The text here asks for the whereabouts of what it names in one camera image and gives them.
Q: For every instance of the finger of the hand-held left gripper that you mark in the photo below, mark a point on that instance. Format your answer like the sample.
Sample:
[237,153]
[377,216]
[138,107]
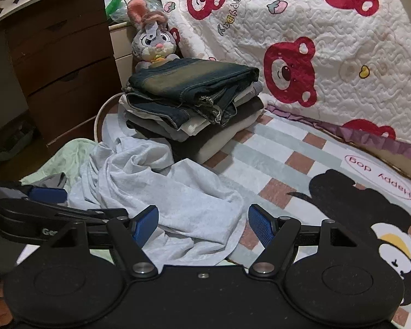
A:
[37,217]
[48,196]

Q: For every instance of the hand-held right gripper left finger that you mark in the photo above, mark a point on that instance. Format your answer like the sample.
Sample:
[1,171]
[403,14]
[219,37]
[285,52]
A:
[146,226]

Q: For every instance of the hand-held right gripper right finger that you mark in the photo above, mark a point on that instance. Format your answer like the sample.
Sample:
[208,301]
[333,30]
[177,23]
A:
[260,226]

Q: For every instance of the white t-shirt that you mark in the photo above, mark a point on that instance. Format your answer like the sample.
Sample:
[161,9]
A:
[178,195]

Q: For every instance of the stack of folded clothes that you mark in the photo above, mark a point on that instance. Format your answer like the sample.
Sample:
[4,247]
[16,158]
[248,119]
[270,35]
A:
[241,109]

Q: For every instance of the light green cloth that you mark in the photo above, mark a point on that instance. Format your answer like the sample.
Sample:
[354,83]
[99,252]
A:
[72,150]

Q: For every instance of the dark cloth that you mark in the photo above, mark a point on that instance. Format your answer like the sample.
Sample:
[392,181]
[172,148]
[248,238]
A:
[7,145]

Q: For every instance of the checkered dog printed blanket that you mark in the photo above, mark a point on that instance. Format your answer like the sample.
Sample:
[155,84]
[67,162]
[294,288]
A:
[277,144]

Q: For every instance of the cream folded garment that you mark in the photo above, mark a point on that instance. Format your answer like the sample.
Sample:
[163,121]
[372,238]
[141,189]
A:
[215,145]

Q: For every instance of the white curved tube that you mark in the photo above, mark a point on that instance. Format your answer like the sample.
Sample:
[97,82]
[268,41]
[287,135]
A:
[99,116]

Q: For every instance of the grey folded garment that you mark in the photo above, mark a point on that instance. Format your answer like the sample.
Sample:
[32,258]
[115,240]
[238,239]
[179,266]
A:
[147,123]

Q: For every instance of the blue frayed folded jeans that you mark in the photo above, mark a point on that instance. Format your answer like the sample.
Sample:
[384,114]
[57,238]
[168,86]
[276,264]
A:
[164,106]

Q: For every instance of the brown wooden drawer cabinet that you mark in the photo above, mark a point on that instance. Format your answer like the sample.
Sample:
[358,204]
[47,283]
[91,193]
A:
[65,72]

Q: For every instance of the dark faded folded jeans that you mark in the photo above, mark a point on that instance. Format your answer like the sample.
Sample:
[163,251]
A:
[191,73]

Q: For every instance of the cream bedside cabinet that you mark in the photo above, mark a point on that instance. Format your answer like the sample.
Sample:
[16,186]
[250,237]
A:
[120,46]

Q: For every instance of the bear printed quilt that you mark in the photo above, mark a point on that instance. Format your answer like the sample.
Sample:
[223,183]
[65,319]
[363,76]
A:
[294,41]

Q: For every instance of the grey rabbit plush toy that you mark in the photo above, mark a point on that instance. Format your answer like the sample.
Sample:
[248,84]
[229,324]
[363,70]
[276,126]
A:
[150,37]

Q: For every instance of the green plastic bag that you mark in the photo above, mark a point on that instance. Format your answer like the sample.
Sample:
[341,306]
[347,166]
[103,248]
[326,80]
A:
[115,1]

